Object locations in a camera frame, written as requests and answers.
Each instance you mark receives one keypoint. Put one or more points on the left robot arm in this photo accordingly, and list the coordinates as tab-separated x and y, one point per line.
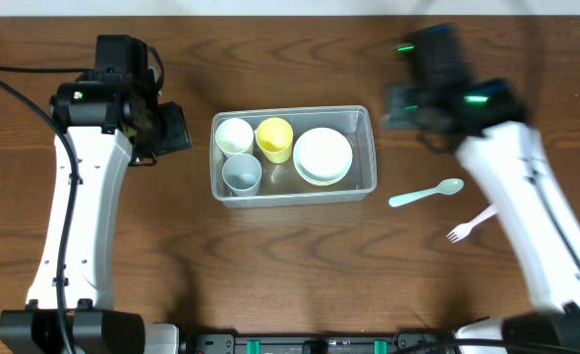
105	121

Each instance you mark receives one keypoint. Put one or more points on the cream plastic cup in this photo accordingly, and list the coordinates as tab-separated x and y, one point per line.
235	136

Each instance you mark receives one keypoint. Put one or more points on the grey plastic cup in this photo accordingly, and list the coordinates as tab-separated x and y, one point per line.
242	174

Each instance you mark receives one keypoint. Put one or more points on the yellow plastic cup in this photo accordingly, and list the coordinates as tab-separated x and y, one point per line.
274	137

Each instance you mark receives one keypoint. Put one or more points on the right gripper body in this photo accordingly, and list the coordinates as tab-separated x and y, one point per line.
398	108

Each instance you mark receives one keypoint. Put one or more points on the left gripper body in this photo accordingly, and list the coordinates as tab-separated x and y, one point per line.
173	128

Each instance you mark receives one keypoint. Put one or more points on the yellow plastic bowl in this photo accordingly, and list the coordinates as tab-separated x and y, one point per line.
320	183

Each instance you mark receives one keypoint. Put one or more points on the pink plastic fork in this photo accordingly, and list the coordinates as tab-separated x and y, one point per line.
463	230

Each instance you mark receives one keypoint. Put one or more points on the mint green plastic spoon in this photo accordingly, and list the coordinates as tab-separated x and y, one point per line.
448	187

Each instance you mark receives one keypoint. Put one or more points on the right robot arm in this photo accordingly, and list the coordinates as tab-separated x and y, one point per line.
489	131

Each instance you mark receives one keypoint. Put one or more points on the clear plastic container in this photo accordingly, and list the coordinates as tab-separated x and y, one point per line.
281	184

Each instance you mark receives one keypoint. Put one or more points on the white plastic bowl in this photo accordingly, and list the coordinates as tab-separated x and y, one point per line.
323	154

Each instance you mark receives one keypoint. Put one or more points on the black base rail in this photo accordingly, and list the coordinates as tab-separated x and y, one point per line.
232	342

